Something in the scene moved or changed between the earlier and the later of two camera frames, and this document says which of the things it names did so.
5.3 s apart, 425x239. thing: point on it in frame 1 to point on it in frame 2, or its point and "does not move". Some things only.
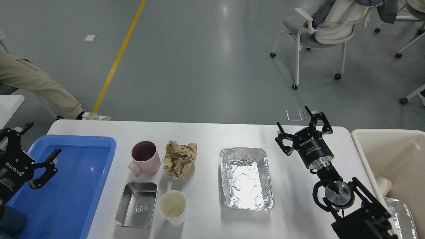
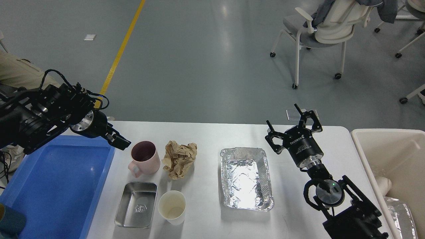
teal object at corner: x=12 y=223 does not move
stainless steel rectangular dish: x=137 y=206 does not move
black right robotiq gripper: x=310 y=143 to x=299 y=141
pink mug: x=145 y=158 does not move
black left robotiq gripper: x=17 y=166 to x=93 y=123
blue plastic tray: x=64 y=207 does not move
